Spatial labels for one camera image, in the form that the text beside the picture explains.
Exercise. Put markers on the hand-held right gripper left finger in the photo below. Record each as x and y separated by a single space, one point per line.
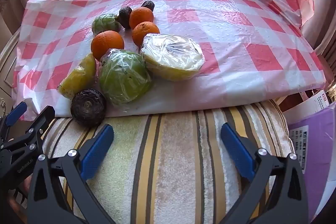
97 150

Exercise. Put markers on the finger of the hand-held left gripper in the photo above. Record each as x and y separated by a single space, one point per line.
34 132
15 113

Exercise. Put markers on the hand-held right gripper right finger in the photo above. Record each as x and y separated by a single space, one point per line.
236 150

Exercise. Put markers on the large dark round fruit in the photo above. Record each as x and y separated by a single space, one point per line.
88 107

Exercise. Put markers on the plastic-wrapped yellow fruit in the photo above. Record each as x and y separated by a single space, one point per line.
77 77

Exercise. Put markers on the large plastic-wrapped green fruit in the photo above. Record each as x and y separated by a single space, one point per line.
123 77

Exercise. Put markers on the orange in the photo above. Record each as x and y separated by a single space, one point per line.
145 33
107 44
141 16

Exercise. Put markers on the plastic-wrapped pale cut melon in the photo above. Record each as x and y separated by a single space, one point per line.
173 56

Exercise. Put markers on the small plastic-wrapped green fruit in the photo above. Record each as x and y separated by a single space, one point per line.
105 24

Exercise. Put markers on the small dark shrivelled fruit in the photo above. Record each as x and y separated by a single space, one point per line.
148 5
124 16

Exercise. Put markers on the wooden furniture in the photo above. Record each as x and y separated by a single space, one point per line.
9 69

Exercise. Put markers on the striped towel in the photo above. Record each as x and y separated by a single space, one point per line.
170 161

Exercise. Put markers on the white cardboard box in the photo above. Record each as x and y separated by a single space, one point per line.
302 108

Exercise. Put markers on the purple box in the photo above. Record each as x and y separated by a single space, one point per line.
317 150

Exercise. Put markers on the red white checkered plastic tablecloth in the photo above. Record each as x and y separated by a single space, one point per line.
210 29

